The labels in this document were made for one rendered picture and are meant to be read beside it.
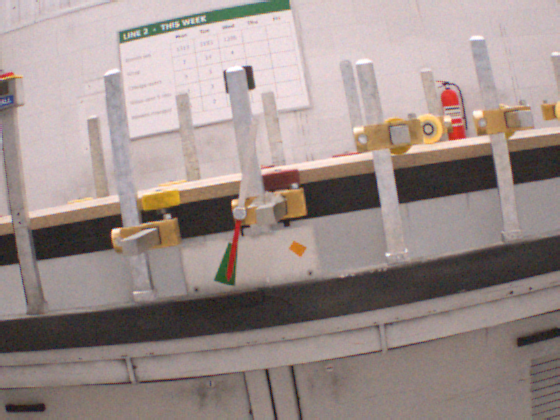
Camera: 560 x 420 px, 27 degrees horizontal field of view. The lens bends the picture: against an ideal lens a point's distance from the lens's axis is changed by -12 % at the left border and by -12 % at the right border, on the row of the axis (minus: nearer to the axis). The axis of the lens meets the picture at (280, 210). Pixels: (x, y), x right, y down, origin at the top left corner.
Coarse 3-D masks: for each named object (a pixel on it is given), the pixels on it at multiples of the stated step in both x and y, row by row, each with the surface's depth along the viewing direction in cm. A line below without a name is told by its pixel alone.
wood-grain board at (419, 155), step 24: (432, 144) 313; (456, 144) 278; (480, 144) 260; (528, 144) 259; (552, 144) 259; (264, 168) 335; (288, 168) 291; (312, 168) 264; (336, 168) 263; (360, 168) 263; (144, 192) 308; (192, 192) 266; (216, 192) 265; (48, 216) 268; (72, 216) 268; (96, 216) 268
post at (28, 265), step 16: (16, 112) 249; (16, 128) 248; (16, 144) 247; (16, 160) 247; (16, 176) 247; (16, 192) 248; (16, 208) 248; (16, 224) 248; (16, 240) 249; (32, 240) 251; (32, 256) 249; (32, 272) 248; (32, 288) 249; (32, 304) 249
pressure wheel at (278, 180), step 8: (280, 168) 257; (296, 168) 256; (264, 176) 255; (272, 176) 254; (280, 176) 253; (288, 176) 254; (296, 176) 255; (264, 184) 255; (272, 184) 254; (280, 184) 253; (288, 184) 254; (288, 224) 257
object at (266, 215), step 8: (256, 208) 218; (264, 208) 216; (272, 208) 216; (280, 208) 231; (256, 216) 217; (264, 216) 216; (272, 216) 216; (280, 216) 228; (264, 224) 216; (272, 224) 216
